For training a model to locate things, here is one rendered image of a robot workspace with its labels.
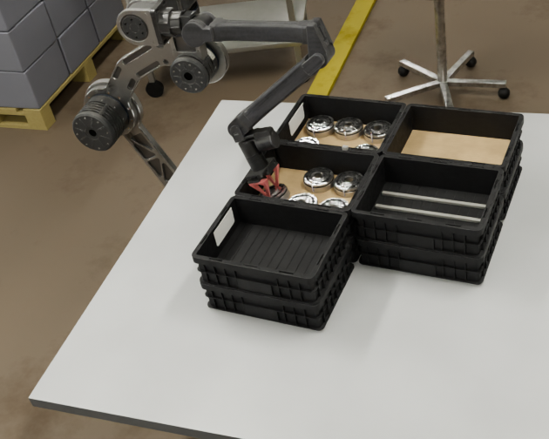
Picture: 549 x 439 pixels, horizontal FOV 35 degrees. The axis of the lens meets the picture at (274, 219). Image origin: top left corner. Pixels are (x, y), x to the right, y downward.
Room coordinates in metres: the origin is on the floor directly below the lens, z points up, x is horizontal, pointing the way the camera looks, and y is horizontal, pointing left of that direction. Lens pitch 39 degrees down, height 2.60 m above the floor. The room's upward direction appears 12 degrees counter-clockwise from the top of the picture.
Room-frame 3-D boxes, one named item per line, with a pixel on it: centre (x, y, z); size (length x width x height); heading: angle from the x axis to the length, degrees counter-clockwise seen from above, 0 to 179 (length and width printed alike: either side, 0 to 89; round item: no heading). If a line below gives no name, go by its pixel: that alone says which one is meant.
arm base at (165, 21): (2.43, 0.18, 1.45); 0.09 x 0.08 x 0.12; 153
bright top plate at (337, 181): (2.23, -0.27, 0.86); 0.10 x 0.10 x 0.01
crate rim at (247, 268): (1.97, 0.02, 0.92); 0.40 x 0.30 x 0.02; 58
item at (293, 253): (1.97, 0.02, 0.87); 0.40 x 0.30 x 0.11; 58
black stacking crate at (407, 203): (2.02, -0.47, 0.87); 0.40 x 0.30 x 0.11; 58
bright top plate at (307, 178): (2.29, -0.17, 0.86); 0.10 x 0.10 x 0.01
